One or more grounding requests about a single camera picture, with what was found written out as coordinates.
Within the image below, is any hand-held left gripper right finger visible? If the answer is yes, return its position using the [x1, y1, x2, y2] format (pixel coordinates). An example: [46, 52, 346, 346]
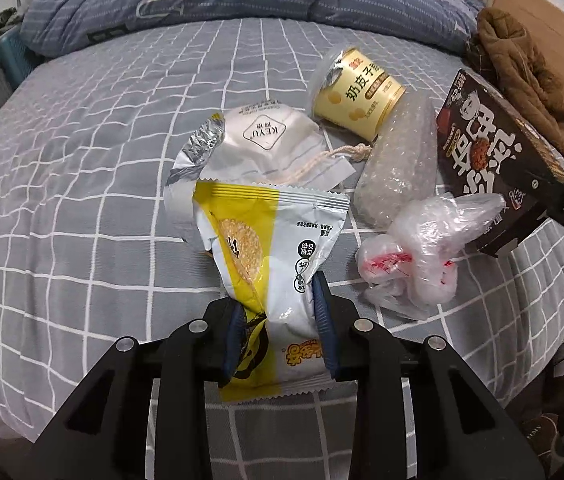
[312, 271, 547, 480]

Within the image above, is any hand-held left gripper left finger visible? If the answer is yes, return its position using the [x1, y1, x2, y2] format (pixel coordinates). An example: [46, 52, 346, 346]
[27, 300, 247, 480]

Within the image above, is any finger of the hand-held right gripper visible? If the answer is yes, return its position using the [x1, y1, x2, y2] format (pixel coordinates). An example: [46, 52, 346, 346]
[522, 172, 564, 221]

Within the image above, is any dark brown carton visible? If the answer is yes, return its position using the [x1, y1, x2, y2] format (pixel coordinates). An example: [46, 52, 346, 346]
[434, 67, 564, 260]

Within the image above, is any yellow snack wrapper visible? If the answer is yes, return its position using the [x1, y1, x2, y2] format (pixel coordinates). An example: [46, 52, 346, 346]
[194, 180, 351, 403]

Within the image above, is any bubble wrap roll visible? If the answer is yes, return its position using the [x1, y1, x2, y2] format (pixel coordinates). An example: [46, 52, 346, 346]
[353, 95, 438, 231]

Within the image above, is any yellow yogurt cup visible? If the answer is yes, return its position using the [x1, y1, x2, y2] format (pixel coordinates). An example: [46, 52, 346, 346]
[309, 46, 407, 143]

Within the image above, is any brown jacket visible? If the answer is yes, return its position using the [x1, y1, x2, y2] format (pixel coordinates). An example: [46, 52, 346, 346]
[464, 7, 564, 183]

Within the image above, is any crumpled clear plastic bag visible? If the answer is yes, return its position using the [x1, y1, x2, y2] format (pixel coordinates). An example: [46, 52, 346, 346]
[356, 192, 506, 321]

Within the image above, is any wooden headboard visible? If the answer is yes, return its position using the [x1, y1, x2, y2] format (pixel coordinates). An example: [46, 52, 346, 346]
[484, 0, 564, 136]

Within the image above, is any silver white foil bag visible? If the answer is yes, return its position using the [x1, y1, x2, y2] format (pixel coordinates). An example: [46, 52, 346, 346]
[197, 105, 373, 191]

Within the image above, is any silver foil wrapper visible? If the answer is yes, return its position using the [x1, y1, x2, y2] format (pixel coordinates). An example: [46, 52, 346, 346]
[164, 115, 227, 241]

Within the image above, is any teal suitcase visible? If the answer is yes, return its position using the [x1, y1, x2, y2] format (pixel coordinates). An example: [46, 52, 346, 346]
[0, 35, 43, 81]

